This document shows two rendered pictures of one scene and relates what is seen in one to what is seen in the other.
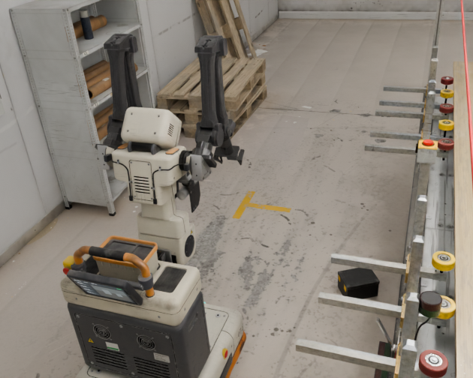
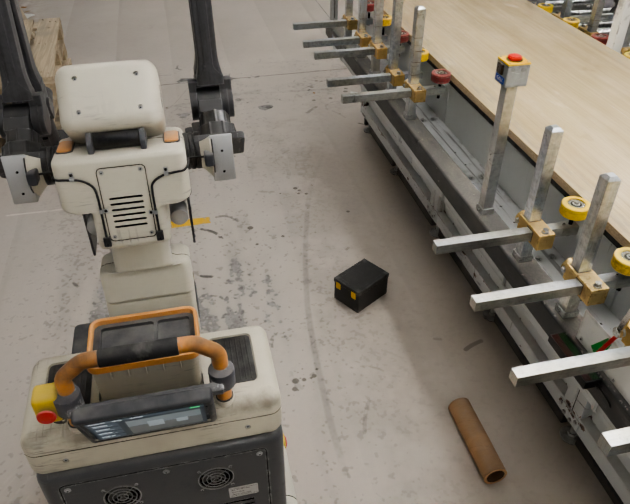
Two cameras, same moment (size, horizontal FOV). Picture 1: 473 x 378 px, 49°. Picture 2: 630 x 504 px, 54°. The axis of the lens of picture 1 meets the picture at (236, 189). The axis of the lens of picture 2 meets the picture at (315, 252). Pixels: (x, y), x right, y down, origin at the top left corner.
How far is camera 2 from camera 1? 1.02 m
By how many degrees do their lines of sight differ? 29
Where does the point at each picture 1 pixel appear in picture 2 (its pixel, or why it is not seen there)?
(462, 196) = (520, 130)
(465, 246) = (580, 184)
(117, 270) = (145, 377)
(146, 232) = (126, 298)
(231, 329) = not seen: hidden behind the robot
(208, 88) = (207, 12)
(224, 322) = not seen: hidden behind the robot
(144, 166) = (131, 175)
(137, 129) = (99, 105)
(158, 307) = (247, 412)
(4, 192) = not seen: outside the picture
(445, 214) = (465, 164)
